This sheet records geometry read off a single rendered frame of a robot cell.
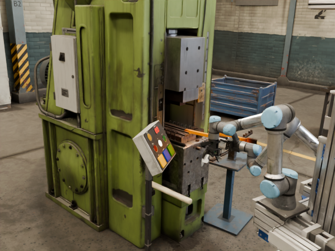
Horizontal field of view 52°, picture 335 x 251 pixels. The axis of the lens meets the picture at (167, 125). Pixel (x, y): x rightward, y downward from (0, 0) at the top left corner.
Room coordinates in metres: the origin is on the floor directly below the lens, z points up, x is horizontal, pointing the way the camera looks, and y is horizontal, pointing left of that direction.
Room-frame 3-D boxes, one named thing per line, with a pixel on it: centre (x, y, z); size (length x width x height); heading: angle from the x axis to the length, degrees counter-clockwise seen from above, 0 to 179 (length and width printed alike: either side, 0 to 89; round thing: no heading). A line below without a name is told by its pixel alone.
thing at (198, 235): (2.65, -0.22, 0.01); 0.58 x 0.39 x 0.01; 139
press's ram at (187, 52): (2.85, -0.05, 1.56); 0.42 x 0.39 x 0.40; 49
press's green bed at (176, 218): (2.87, -0.05, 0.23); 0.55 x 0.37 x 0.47; 49
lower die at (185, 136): (2.82, -0.02, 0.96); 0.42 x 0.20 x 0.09; 49
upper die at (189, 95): (2.82, -0.02, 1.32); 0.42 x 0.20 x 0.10; 49
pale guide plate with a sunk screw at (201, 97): (3.00, -0.29, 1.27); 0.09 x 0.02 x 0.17; 139
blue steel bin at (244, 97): (6.73, -1.44, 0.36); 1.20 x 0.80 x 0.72; 53
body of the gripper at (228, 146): (2.43, -0.51, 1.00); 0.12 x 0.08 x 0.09; 49
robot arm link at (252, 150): (2.32, -0.63, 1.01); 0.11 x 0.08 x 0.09; 49
